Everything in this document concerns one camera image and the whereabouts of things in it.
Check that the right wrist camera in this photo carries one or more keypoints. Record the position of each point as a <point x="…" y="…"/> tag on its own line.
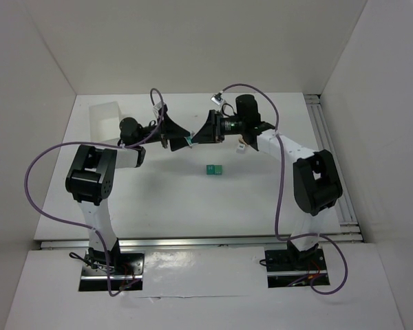
<point x="217" y="98"/>

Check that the aluminium rail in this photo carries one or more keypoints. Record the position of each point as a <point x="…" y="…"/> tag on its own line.
<point x="138" y="244"/>
<point x="350" y="229"/>

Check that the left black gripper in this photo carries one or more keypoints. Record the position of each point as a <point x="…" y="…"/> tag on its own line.
<point x="164" y="129"/>

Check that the white perforated box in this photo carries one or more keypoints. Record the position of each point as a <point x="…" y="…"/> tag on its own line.
<point x="104" y="122"/>

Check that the front aluminium rail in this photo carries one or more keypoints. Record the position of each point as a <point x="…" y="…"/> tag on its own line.
<point x="138" y="244"/>

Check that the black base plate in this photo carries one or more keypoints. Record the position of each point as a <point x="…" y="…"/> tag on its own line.
<point x="128" y="276"/>
<point x="283" y="272"/>

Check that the light green G block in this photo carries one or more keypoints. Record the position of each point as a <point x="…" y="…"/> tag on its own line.
<point x="218" y="169"/>

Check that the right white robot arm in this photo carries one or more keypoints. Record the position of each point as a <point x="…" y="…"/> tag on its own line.
<point x="313" y="174"/>

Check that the right side aluminium rail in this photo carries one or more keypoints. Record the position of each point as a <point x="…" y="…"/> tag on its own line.
<point x="350" y="229"/>

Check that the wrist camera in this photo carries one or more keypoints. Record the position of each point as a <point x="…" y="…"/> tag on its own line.
<point x="217" y="98"/>
<point x="157" y="109"/>

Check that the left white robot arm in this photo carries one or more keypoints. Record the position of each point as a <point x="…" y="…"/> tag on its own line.
<point x="90" y="179"/>

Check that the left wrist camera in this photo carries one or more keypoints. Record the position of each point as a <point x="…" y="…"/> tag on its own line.
<point x="157" y="109"/>

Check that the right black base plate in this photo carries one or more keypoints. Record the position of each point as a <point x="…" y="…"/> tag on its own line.
<point x="283" y="272"/>

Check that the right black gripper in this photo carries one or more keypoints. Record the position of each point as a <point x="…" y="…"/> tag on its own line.
<point x="218" y="126"/>

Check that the dark green H block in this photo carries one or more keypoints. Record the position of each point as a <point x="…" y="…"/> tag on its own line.
<point x="210" y="169"/>

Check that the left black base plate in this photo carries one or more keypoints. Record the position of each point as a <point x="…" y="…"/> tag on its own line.
<point x="128" y="276"/>

